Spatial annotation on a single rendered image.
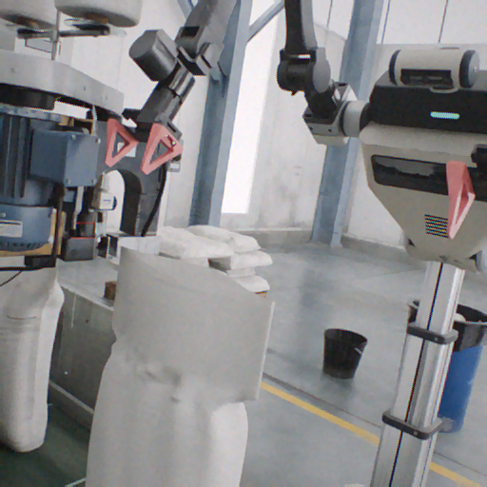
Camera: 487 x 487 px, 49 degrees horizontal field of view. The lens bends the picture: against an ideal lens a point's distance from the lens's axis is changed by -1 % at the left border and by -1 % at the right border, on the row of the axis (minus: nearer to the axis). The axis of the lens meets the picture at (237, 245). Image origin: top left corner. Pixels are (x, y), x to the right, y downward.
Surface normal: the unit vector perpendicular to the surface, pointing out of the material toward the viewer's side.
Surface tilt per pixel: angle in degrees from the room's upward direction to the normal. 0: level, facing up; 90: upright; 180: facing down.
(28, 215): 91
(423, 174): 130
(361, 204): 90
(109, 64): 90
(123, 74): 90
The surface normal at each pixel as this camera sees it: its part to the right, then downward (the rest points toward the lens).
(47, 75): 0.73, 0.22
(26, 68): 0.42, 0.23
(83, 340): -0.64, 0.03
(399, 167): -0.58, 0.65
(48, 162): -0.27, 0.11
